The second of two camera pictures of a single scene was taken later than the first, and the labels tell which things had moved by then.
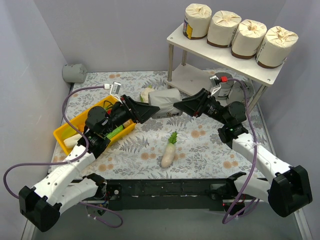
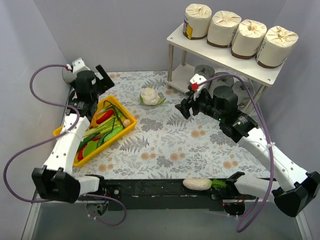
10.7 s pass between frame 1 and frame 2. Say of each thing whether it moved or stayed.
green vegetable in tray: stayed
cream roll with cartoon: stayed
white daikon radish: moved
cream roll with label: stayed
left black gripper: moved
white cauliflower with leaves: stayed
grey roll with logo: moved
